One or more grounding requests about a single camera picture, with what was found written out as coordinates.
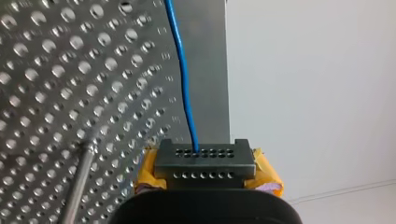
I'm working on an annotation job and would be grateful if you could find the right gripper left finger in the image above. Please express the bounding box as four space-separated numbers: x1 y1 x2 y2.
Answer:
134 146 168 196

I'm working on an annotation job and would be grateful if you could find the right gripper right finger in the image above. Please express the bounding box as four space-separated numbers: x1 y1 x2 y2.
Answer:
244 147 285 198

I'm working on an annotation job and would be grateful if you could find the metal post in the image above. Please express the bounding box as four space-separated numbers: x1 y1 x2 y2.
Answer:
58 141 98 224

